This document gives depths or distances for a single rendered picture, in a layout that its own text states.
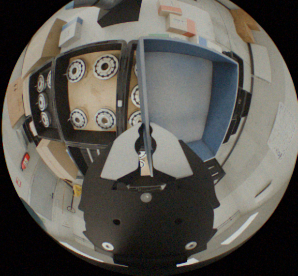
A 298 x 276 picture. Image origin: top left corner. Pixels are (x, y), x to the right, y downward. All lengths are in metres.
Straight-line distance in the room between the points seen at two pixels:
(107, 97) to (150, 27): 0.45
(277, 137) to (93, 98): 3.20
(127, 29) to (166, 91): 0.49
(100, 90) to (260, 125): 3.15
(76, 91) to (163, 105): 0.40
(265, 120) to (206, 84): 2.85
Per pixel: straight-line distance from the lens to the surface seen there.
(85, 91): 0.46
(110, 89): 0.42
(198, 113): 0.22
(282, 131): 2.95
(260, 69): 3.02
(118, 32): 0.60
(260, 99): 3.04
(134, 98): 0.39
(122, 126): 0.37
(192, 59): 0.19
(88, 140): 0.46
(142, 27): 0.60
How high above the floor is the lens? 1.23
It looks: 57 degrees down
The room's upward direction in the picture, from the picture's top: 163 degrees clockwise
